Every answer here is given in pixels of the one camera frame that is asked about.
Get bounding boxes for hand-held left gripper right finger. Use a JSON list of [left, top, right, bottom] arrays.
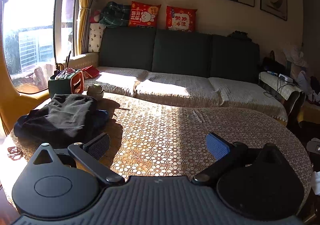
[[191, 132, 284, 187]]

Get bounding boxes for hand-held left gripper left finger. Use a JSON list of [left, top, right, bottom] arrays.
[[32, 132, 125, 187]]

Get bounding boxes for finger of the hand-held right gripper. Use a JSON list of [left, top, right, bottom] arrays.
[[307, 140, 320, 156]]

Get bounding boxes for pile of clothes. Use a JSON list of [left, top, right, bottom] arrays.
[[283, 44, 320, 106]]

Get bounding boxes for navy blue garment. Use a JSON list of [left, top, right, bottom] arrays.
[[96, 109, 109, 128]]

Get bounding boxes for white teal garment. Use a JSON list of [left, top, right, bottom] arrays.
[[312, 171, 320, 196]]

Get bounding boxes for dark grey garment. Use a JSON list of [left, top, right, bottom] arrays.
[[14, 94, 99, 149]]

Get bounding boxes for green orange organizer box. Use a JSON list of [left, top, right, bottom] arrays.
[[48, 51, 85, 98]]

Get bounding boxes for red packet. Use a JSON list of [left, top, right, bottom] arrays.
[[81, 65, 100, 79]]

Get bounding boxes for white power strip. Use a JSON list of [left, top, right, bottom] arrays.
[[278, 73, 295, 83]]

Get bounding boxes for dark green sofa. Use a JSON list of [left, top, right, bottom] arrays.
[[67, 26, 288, 126], [68, 52, 288, 126]]

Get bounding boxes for yellow chair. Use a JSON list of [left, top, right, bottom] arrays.
[[0, 47, 52, 137]]

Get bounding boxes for white bear print pillow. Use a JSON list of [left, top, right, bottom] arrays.
[[88, 23, 106, 53]]

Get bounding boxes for dark bead ornament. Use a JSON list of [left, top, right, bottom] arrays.
[[227, 30, 249, 39]]

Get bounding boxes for pink plush toy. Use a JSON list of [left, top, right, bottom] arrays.
[[89, 10, 102, 24]]

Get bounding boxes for green plaid blanket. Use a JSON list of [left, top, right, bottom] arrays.
[[99, 2, 132, 28]]

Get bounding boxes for yellow curtain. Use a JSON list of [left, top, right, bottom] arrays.
[[74, 0, 101, 56]]

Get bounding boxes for red white label cushion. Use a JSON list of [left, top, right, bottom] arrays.
[[166, 6, 198, 32]]

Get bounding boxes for red rabbit print cushion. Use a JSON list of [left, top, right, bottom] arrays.
[[128, 1, 162, 28]]

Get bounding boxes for red hair ties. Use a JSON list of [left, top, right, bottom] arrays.
[[7, 147, 22, 161]]

